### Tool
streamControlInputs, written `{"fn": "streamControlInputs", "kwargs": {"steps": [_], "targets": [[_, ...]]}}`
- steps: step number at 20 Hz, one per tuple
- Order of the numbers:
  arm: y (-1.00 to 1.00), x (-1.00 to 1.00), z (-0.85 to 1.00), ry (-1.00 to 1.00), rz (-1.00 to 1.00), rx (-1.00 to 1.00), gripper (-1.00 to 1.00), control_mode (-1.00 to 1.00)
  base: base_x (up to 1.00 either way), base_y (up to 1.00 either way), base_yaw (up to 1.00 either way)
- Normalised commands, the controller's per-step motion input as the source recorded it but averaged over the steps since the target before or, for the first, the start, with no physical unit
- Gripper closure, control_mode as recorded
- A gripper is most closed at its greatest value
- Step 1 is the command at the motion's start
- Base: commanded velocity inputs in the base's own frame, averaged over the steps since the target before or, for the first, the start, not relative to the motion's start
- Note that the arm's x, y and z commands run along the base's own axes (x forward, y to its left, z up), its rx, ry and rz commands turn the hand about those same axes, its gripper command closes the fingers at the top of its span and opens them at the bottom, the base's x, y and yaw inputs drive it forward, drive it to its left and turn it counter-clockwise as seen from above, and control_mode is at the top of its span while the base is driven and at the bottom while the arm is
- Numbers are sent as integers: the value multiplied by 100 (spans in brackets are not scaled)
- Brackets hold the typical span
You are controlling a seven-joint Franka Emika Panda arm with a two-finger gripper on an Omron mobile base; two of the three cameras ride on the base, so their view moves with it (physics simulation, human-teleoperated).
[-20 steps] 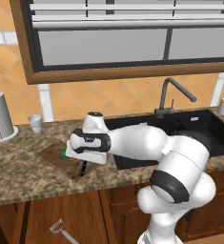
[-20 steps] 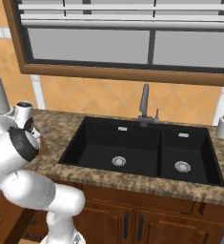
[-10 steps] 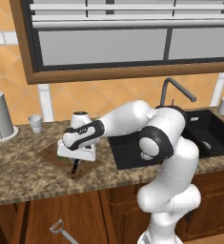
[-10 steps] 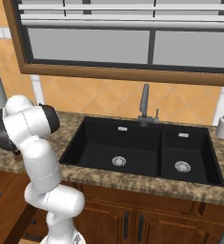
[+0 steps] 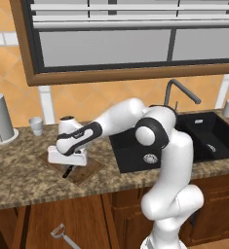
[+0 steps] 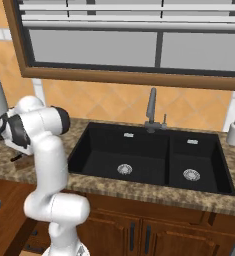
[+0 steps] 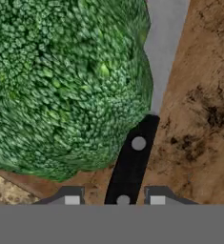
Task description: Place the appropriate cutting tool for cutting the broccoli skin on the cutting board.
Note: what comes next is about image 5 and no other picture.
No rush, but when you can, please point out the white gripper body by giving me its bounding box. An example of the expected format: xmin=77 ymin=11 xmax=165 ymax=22
xmin=47 ymin=145 xmax=89 ymax=167

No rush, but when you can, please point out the brown framed window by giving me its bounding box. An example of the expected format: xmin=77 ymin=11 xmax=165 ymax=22
xmin=9 ymin=0 xmax=229 ymax=88

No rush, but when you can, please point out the brown wooden cutting board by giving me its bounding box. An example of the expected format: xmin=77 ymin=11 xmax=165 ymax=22
xmin=39 ymin=151 xmax=106 ymax=187

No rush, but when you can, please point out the white cup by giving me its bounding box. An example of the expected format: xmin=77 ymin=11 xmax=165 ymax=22
xmin=28 ymin=116 xmax=45 ymax=137

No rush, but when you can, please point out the dark grey tap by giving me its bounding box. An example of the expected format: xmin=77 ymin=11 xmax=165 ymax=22
xmin=163 ymin=78 xmax=203 ymax=108

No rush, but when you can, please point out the white window blind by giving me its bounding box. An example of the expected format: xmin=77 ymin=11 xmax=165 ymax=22
xmin=29 ymin=0 xmax=229 ymax=31

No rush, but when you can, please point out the brown wooden cupboard door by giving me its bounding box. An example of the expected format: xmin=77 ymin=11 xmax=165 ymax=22
xmin=23 ymin=193 xmax=112 ymax=249
xmin=179 ymin=172 xmax=229 ymax=248
xmin=109 ymin=186 xmax=161 ymax=249

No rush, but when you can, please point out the black double sink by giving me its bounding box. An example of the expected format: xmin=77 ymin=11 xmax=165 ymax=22
xmin=108 ymin=111 xmax=229 ymax=175

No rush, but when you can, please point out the grey peeler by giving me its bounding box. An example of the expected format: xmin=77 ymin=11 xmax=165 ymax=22
xmin=50 ymin=223 xmax=82 ymax=249

